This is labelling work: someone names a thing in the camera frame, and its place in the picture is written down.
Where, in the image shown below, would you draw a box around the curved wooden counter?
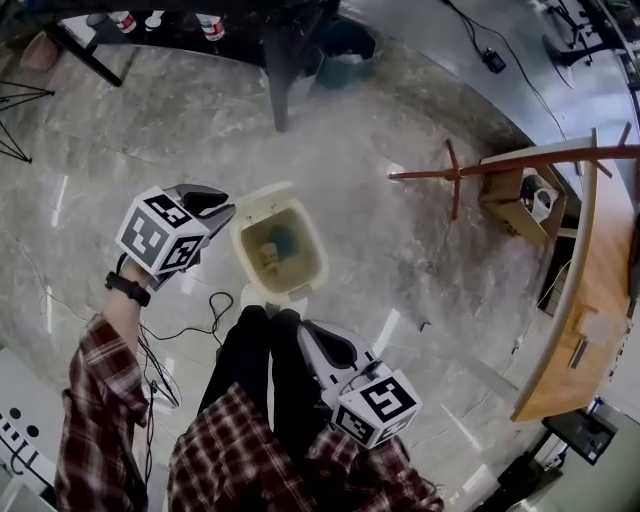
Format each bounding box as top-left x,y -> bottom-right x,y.
509,147 -> 640,424

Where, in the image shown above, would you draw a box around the black table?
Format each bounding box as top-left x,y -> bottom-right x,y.
29,0 -> 342,134

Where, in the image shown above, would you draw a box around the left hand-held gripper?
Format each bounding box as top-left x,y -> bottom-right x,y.
115,182 -> 237,293

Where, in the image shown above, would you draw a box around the person's right forearm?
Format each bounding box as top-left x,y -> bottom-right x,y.
304,424 -> 446,512

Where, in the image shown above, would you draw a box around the black tripod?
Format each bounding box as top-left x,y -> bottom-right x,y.
0,78 -> 56,165

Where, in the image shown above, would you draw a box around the person's left forearm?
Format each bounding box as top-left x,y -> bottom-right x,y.
53,259 -> 152,512

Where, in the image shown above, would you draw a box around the black office chair base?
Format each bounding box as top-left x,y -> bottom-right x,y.
541,0 -> 627,92

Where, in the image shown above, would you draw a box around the person's plaid shirt torso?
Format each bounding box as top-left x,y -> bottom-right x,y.
166,382 -> 331,512

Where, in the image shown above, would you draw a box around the person's black trouser legs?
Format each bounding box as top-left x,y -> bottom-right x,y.
196,304 -> 324,454

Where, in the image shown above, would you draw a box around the black power adapter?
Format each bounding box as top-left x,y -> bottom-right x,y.
481,47 -> 508,75

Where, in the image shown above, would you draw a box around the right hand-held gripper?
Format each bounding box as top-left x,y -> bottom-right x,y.
297,322 -> 422,449

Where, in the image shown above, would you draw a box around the dark plastic waste bin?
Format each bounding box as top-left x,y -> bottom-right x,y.
313,18 -> 378,92

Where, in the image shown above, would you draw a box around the white bottle teal label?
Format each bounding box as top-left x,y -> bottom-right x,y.
194,12 -> 228,43

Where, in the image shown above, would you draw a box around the beige trash bin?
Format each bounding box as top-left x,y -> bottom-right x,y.
229,199 -> 330,302

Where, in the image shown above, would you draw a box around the thin black adapter cable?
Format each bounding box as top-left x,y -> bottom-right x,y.
443,0 -> 572,142

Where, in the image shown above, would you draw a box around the red-brown wooden coat rack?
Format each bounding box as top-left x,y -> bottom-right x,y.
388,121 -> 640,222

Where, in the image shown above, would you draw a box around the teal crumpled trash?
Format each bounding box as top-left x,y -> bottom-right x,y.
269,224 -> 297,254

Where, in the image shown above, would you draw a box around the white bottle red label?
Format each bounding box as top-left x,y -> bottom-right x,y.
106,9 -> 138,35

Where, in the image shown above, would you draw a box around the black floor cable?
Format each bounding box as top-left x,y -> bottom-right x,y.
135,291 -> 236,412

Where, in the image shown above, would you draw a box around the white equipment case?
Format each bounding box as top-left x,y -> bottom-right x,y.
0,347 -> 58,512

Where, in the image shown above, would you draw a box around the paper cup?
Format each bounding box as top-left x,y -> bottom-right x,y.
259,241 -> 282,270

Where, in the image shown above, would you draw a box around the black wrist watch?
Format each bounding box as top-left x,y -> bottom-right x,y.
104,270 -> 152,308

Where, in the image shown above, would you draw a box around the open cardboard box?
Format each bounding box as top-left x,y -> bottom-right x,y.
476,166 -> 569,247

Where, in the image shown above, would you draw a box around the black flat device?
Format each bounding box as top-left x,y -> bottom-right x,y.
541,406 -> 620,467

